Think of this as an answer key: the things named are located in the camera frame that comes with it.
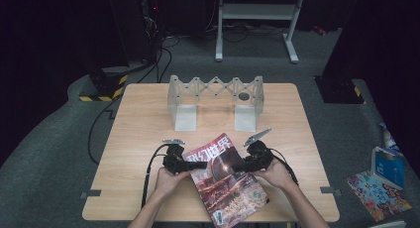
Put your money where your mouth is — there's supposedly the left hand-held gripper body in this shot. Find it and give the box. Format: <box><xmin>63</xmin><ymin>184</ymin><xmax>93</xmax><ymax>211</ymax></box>
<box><xmin>161</xmin><ymin>138</ymin><xmax>190</xmax><ymax>176</ymax></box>

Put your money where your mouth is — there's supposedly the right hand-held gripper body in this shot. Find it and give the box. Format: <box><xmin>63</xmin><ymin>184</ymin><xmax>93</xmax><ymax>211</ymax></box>
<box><xmin>243</xmin><ymin>128</ymin><xmax>275</xmax><ymax>172</ymax></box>

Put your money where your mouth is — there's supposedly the red cover magazine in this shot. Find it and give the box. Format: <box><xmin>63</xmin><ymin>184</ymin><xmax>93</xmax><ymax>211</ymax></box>
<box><xmin>182</xmin><ymin>132</ymin><xmax>270</xmax><ymax>228</ymax></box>

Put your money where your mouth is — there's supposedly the person's left hand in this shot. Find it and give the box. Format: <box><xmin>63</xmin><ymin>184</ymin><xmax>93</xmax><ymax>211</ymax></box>
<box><xmin>155</xmin><ymin>167</ymin><xmax>193</xmax><ymax>198</ymax></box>

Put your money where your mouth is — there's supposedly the person's right hand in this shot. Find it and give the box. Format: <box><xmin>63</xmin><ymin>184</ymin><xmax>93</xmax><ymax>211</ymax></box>
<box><xmin>253</xmin><ymin>158</ymin><xmax>295</xmax><ymax>191</ymax></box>

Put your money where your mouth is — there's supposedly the grey folding book rack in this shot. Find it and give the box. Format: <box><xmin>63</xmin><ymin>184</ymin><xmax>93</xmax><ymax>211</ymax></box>
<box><xmin>166</xmin><ymin>74</ymin><xmax>265</xmax><ymax>134</ymax></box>

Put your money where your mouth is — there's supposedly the grey tape strip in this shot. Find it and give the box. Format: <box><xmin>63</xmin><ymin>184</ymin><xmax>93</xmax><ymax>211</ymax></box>
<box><xmin>79</xmin><ymin>189</ymin><xmax>102</xmax><ymax>200</ymax></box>
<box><xmin>319</xmin><ymin>186</ymin><xmax>342</xmax><ymax>198</ymax></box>

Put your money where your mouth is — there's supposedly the black yellow striped base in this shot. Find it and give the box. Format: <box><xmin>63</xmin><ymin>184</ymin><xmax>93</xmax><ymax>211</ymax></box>
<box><xmin>78</xmin><ymin>67</ymin><xmax>129</xmax><ymax>103</ymax></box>

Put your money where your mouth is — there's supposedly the black base with yellow mark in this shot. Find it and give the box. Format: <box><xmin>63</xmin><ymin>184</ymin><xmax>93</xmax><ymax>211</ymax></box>
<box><xmin>314</xmin><ymin>75</ymin><xmax>367</xmax><ymax>105</ymax></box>

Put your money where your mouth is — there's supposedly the colourful picture book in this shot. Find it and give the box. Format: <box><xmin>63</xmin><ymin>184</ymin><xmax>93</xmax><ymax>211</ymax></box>
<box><xmin>346</xmin><ymin>170</ymin><xmax>413</xmax><ymax>222</ymax></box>

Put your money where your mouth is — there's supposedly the blue and white box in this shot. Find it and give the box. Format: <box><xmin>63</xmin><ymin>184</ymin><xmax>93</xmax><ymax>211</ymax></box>
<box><xmin>369</xmin><ymin>146</ymin><xmax>406</xmax><ymax>191</ymax></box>

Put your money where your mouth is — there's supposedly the white blue packet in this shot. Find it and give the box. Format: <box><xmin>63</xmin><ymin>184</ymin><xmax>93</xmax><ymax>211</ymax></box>
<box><xmin>378</xmin><ymin>122</ymin><xmax>402</xmax><ymax>157</ymax></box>

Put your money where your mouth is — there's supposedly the dark equipment rack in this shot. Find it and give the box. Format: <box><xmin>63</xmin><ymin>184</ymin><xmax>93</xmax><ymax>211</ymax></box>
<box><xmin>138</xmin><ymin>0</ymin><xmax>166</xmax><ymax>64</ymax></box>

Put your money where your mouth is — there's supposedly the red small object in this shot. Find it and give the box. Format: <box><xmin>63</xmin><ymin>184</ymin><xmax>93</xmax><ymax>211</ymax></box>
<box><xmin>311</xmin><ymin>25</ymin><xmax>328</xmax><ymax>37</ymax></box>

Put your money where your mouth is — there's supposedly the white metal stand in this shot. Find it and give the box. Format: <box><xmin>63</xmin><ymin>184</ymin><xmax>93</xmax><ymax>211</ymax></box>
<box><xmin>215</xmin><ymin>0</ymin><xmax>307</xmax><ymax>64</ymax></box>

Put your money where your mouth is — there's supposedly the white flat object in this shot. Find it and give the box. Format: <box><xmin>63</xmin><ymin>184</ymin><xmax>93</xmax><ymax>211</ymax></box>
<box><xmin>367</xmin><ymin>220</ymin><xmax>408</xmax><ymax>228</ymax></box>

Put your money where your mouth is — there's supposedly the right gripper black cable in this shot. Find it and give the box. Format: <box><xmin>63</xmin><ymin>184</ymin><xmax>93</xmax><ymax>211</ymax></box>
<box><xmin>267</xmin><ymin>148</ymin><xmax>299</xmax><ymax>186</ymax></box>

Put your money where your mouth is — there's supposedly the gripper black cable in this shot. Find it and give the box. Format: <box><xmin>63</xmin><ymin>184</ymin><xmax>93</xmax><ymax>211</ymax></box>
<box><xmin>141</xmin><ymin>143</ymin><xmax>171</xmax><ymax>210</ymax></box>
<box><xmin>267</xmin><ymin>148</ymin><xmax>299</xmax><ymax>186</ymax></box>

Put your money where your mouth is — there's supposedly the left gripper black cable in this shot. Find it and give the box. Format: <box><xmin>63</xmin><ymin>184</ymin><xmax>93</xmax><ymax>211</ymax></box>
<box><xmin>141</xmin><ymin>143</ymin><xmax>171</xmax><ymax>210</ymax></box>

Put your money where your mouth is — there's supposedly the black floor cable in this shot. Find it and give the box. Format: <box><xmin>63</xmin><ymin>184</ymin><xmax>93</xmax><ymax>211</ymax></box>
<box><xmin>87</xmin><ymin>95</ymin><xmax>122</xmax><ymax>166</ymax></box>

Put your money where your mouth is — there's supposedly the bundle of black cables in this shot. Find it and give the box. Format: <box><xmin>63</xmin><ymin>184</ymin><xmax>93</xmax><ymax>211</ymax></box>
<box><xmin>137</xmin><ymin>36</ymin><xmax>181</xmax><ymax>84</ymax></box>

